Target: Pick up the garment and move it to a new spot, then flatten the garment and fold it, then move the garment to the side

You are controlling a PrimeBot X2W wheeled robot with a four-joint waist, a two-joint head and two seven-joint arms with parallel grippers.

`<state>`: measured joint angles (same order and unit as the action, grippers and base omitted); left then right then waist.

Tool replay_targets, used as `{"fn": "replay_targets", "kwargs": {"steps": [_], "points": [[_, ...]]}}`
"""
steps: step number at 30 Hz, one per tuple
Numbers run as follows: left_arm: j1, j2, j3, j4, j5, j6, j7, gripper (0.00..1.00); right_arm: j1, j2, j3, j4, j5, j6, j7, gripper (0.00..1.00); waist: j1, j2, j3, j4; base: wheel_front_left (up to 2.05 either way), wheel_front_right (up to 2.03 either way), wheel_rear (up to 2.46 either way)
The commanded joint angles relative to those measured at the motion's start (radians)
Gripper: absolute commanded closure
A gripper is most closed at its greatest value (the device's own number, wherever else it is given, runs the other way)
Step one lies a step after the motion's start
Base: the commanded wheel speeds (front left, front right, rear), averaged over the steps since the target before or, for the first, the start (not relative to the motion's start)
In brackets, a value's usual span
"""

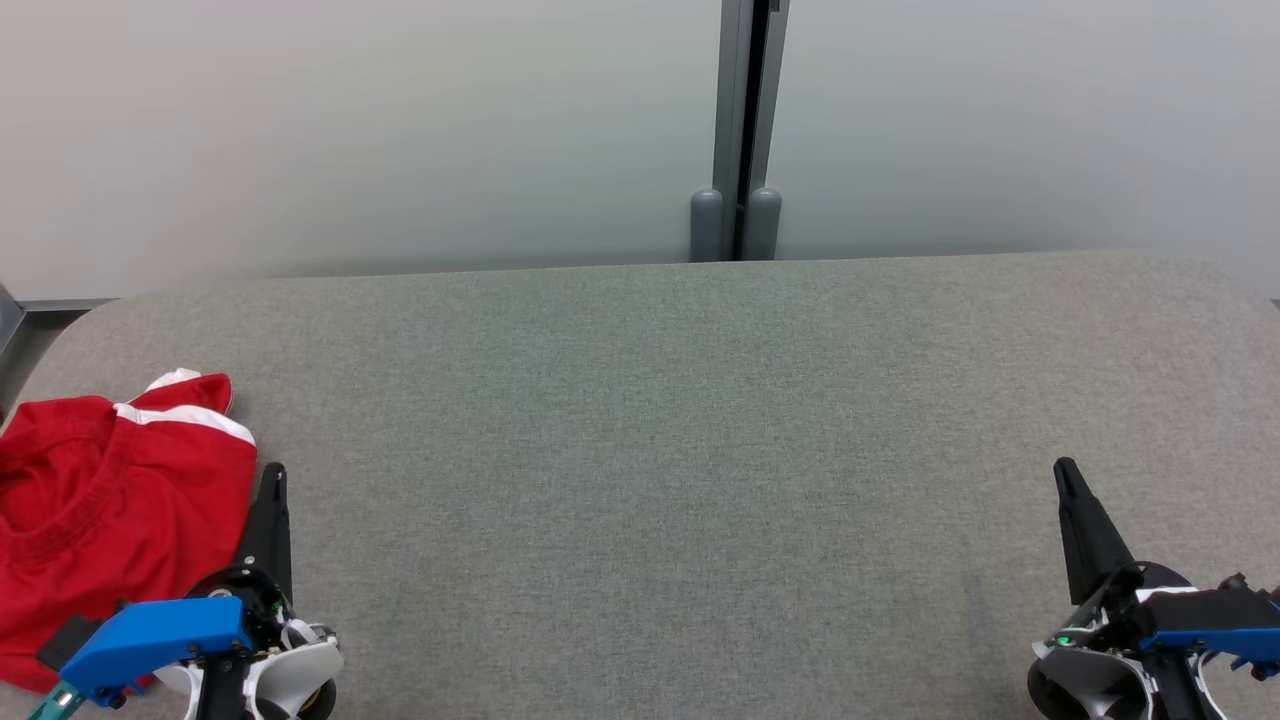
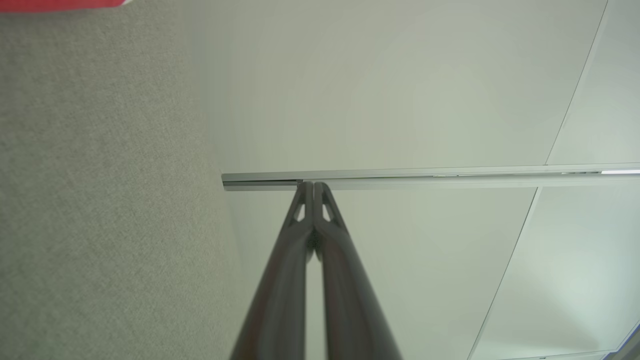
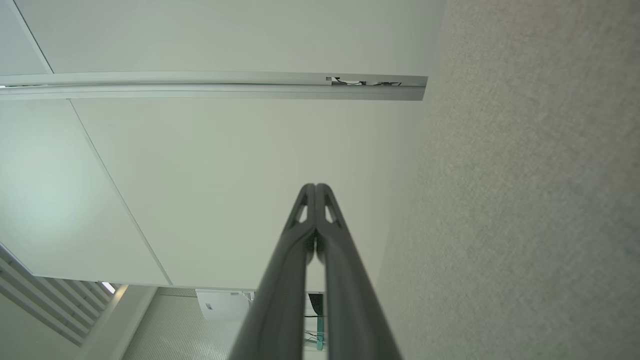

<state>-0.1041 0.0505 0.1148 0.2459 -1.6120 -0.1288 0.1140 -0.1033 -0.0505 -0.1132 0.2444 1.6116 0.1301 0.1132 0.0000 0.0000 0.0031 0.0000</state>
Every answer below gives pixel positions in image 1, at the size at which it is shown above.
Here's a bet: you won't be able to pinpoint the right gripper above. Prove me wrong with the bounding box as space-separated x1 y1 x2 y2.
1028 457 1231 720

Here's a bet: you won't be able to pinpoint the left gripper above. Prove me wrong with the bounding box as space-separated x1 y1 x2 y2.
155 462 346 720

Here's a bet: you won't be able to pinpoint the red shorts with white band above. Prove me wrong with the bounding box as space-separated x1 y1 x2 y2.
0 368 259 641

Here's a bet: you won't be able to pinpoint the black blue right camera mount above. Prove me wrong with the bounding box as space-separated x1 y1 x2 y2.
1135 572 1280 681

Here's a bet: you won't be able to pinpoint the grey side partition frame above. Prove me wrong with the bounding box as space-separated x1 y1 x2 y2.
0 283 116 353

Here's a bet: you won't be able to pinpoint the grey rounded post foot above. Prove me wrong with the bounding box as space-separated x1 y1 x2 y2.
742 188 783 261
690 188 724 263

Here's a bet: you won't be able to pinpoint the grey metal partition post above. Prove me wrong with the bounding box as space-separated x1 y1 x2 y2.
712 0 791 261

